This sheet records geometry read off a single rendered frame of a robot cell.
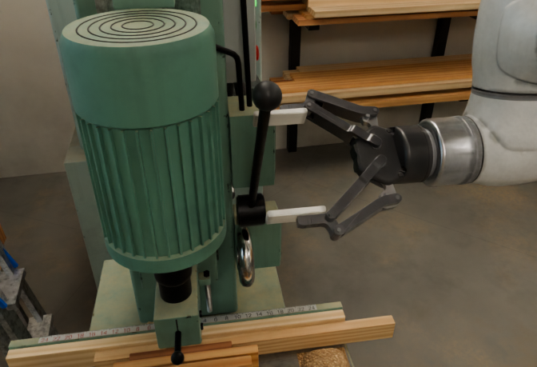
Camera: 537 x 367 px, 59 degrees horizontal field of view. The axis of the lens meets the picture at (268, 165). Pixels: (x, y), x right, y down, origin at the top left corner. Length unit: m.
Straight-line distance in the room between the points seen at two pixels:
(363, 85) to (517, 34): 2.23
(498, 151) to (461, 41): 2.94
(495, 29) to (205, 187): 0.40
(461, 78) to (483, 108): 2.45
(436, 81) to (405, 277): 1.21
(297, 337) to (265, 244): 0.19
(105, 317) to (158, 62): 0.78
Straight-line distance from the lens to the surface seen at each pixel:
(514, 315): 2.44
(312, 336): 0.92
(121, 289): 1.23
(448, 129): 0.63
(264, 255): 0.98
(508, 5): 0.63
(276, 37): 3.03
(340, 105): 0.64
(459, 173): 0.63
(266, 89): 0.53
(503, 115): 0.64
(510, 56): 0.62
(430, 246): 2.64
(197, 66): 0.54
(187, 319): 0.78
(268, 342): 0.91
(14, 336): 1.79
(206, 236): 0.66
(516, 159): 0.66
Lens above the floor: 1.65
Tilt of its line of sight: 32 degrees down
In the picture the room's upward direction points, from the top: straight up
